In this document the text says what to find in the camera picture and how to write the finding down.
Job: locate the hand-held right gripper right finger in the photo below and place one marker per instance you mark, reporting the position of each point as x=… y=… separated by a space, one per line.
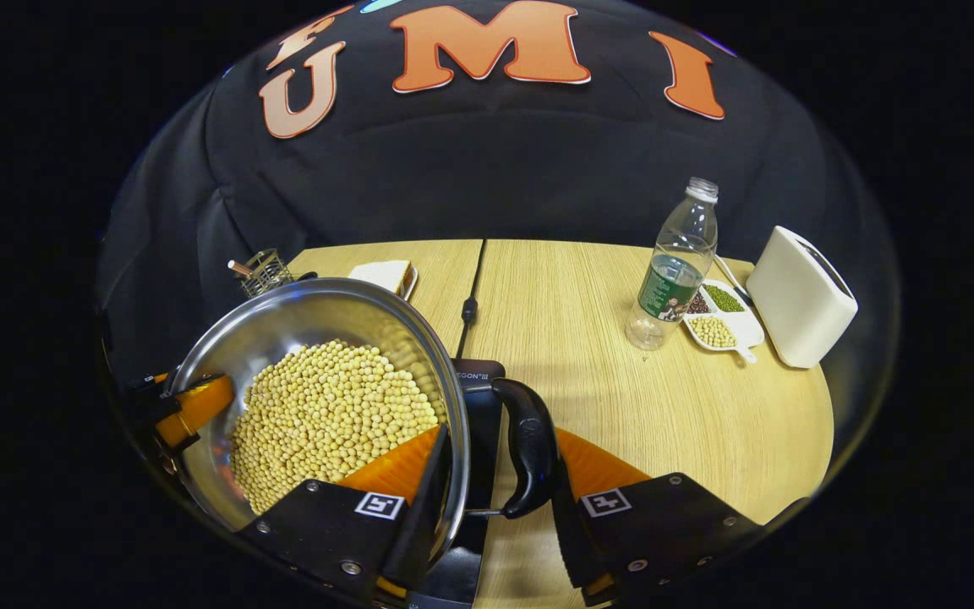
x=567 y=541

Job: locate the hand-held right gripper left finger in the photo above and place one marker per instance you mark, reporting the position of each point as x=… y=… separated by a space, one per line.
x=424 y=524

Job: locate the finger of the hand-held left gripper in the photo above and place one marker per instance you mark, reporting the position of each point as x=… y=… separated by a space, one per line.
x=145 y=383
x=199 y=408

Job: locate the heap of soybeans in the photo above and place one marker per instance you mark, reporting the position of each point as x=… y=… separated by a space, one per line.
x=326 y=414

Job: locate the black induction cooktop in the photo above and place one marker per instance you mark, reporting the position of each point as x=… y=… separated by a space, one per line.
x=480 y=406

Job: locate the stainless steel pot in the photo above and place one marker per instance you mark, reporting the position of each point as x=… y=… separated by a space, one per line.
x=301 y=313

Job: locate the sandwich with lettuce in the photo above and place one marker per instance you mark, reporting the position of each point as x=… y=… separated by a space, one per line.
x=381 y=272

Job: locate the small soybeans portion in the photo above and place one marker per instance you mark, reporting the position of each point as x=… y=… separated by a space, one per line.
x=713 y=331

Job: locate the dark red beans portion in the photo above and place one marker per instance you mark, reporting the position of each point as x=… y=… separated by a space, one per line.
x=697 y=304

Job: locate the clear plastic water bottle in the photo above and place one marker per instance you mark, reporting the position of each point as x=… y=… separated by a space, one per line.
x=673 y=288

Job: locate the white divided dish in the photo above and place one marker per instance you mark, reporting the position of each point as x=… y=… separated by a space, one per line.
x=745 y=326

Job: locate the green mung beans portion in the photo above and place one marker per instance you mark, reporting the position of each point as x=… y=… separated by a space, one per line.
x=724 y=298

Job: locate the white toaster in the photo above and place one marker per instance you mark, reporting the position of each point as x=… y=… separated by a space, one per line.
x=796 y=313

